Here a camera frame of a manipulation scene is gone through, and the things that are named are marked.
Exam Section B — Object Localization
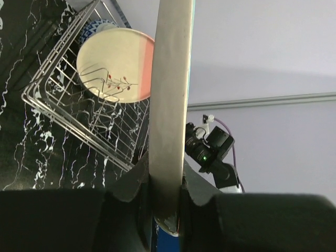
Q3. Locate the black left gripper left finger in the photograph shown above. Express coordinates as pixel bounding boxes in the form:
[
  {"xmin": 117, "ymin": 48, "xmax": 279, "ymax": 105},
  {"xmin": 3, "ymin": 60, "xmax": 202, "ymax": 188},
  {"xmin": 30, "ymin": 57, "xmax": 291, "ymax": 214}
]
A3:
[{"xmin": 1, "ymin": 154, "xmax": 152, "ymax": 251}]

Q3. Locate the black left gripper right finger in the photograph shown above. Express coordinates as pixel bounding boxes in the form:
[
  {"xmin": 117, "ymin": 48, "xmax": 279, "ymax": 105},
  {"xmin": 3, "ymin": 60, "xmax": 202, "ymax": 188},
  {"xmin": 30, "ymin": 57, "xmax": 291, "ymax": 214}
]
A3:
[{"xmin": 180, "ymin": 163, "xmax": 335, "ymax": 251}]

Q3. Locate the pink and cream plate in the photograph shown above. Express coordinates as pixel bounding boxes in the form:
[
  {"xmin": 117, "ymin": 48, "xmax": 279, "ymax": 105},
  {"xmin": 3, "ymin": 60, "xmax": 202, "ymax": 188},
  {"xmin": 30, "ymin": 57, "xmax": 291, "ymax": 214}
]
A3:
[{"xmin": 76, "ymin": 28, "xmax": 154, "ymax": 103}]

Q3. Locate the blue and cream plate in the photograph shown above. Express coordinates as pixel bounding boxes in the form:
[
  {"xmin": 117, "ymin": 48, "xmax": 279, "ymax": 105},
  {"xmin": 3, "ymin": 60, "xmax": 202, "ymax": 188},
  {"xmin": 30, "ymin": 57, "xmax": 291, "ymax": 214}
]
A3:
[{"xmin": 148, "ymin": 1, "xmax": 195, "ymax": 236}]

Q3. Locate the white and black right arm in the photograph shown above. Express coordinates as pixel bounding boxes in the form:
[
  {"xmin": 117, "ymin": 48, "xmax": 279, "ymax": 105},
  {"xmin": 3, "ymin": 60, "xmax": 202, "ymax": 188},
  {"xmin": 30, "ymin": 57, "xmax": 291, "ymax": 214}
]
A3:
[{"xmin": 185, "ymin": 122, "xmax": 244, "ymax": 193}]

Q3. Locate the blue and white patterned bowl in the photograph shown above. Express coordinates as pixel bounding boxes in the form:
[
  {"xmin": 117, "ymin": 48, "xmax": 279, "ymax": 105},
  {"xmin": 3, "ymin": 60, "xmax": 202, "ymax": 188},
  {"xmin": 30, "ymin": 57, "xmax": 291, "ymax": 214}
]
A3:
[{"xmin": 79, "ymin": 19, "xmax": 119, "ymax": 45}]

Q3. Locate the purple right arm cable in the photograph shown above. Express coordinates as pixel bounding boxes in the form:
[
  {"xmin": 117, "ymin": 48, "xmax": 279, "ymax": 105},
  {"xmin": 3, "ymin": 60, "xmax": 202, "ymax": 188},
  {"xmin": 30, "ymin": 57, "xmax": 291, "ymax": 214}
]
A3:
[{"xmin": 214, "ymin": 118, "xmax": 246, "ymax": 192}]

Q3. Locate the chrome wire dish rack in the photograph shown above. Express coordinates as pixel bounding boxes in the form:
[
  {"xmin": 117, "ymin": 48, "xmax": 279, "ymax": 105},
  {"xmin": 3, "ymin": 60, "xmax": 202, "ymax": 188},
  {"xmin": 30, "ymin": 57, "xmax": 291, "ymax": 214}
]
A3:
[{"xmin": 22, "ymin": 1, "xmax": 149, "ymax": 171}]

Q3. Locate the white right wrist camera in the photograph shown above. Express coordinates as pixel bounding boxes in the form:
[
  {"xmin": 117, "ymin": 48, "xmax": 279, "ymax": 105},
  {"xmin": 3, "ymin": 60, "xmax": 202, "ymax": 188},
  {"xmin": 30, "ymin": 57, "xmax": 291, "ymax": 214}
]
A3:
[{"xmin": 194, "ymin": 114, "xmax": 215, "ymax": 139}]

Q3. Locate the right aluminium frame rail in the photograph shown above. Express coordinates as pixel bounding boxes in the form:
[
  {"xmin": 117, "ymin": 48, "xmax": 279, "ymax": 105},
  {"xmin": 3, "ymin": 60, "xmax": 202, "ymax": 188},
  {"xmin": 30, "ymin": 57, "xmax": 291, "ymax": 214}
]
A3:
[{"xmin": 187, "ymin": 92, "xmax": 335, "ymax": 111}]

